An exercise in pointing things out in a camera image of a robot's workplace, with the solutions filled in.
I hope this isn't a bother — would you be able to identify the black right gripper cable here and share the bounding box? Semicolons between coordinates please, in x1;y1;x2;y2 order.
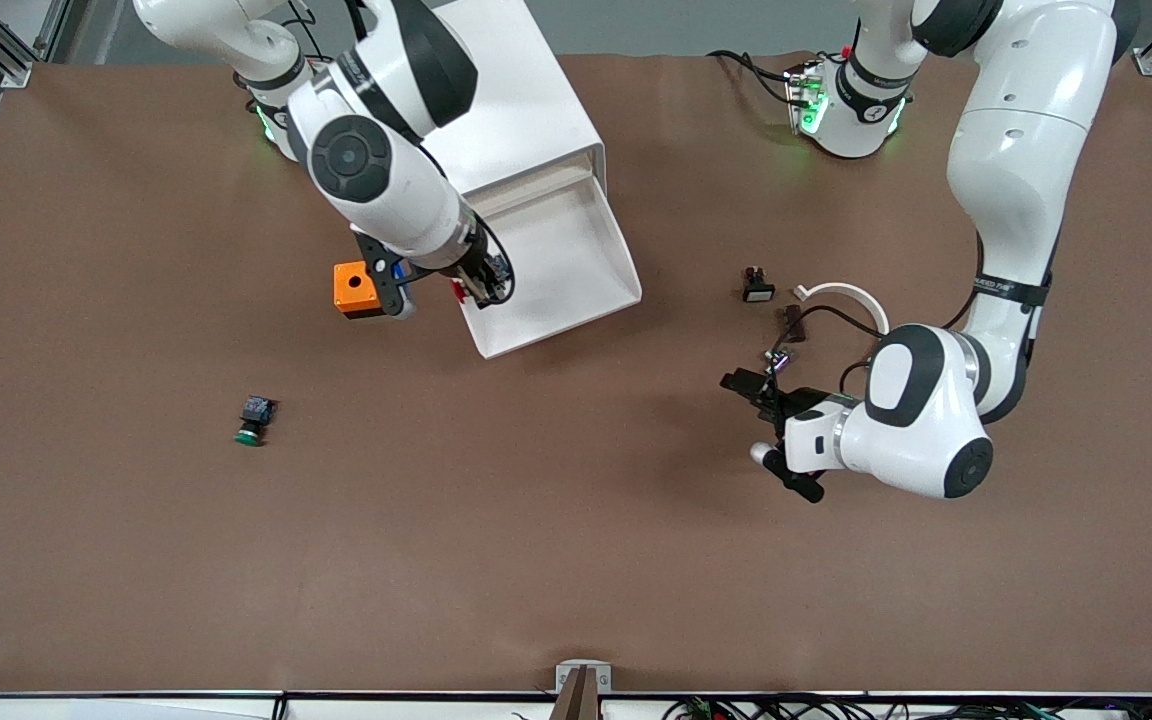
469;212;515;301

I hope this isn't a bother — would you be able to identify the brown bar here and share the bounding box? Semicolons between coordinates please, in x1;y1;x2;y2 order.
548;667;604;720

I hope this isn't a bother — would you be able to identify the green mushroom push button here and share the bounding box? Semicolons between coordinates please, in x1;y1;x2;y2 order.
233;395;278;447

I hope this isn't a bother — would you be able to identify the white table edge rail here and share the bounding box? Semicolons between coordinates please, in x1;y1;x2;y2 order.
0;692;1152;720

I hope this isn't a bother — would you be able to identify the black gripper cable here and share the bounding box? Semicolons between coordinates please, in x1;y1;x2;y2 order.
764;304;889;397
469;212;515;301

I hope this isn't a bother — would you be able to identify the white curved plastic bracket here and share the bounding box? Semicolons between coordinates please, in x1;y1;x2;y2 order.
793;282;890;337

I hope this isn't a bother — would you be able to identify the grey metal bracket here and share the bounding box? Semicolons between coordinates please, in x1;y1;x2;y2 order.
555;660;613;694

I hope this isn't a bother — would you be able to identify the tangled cable bundle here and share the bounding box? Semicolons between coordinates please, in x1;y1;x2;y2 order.
664;693;1152;720

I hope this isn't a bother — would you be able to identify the orange button box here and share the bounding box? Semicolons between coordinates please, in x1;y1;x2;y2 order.
333;260;387;320

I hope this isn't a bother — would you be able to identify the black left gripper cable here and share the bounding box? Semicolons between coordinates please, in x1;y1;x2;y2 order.
764;304;889;397

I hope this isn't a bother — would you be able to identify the black arm base cable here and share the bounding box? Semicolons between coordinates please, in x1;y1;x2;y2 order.
707;49;809;107

